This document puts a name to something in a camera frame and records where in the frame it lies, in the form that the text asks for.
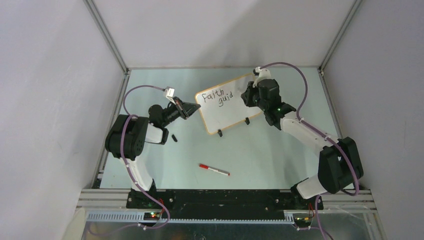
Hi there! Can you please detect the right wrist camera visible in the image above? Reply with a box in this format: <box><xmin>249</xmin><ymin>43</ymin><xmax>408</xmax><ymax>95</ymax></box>
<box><xmin>252</xmin><ymin>66</ymin><xmax>272</xmax><ymax>88</ymax></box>

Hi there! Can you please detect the black marker cap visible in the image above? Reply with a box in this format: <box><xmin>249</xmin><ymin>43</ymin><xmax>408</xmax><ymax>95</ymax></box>
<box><xmin>171</xmin><ymin>134</ymin><xmax>178</xmax><ymax>142</ymax></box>

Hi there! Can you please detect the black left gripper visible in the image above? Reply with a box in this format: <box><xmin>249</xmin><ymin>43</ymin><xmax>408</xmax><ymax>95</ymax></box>
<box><xmin>161</xmin><ymin>96</ymin><xmax>200</xmax><ymax>127</ymax></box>

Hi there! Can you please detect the red whiteboard marker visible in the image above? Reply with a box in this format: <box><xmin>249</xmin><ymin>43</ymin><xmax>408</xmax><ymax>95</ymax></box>
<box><xmin>199</xmin><ymin>164</ymin><xmax>231</xmax><ymax>176</ymax></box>

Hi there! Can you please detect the white whiteboard yellow frame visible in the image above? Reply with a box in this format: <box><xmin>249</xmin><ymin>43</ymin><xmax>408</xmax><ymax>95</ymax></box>
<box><xmin>194</xmin><ymin>73</ymin><xmax>263</xmax><ymax>135</ymax></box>

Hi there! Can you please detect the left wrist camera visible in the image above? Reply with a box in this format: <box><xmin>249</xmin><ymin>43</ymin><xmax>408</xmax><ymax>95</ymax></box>
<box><xmin>164</xmin><ymin>86</ymin><xmax>176</xmax><ymax>105</ymax></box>

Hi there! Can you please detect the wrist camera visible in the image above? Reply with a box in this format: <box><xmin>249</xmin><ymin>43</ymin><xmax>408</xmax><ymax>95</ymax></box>
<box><xmin>252</xmin><ymin>66</ymin><xmax>272</xmax><ymax>88</ymax></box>
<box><xmin>164</xmin><ymin>86</ymin><xmax>176</xmax><ymax>105</ymax></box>

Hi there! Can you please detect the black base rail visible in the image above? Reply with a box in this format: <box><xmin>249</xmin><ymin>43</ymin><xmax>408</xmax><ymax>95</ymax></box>
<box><xmin>126</xmin><ymin>189</ymin><xmax>316</xmax><ymax>221</ymax></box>

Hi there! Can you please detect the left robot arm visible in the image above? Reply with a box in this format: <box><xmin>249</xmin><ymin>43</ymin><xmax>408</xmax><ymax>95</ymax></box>
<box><xmin>104</xmin><ymin>97</ymin><xmax>201</xmax><ymax>208</ymax></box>

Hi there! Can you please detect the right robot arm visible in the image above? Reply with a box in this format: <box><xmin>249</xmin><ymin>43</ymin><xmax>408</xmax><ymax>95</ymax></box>
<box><xmin>241</xmin><ymin>79</ymin><xmax>364</xmax><ymax>209</ymax></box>

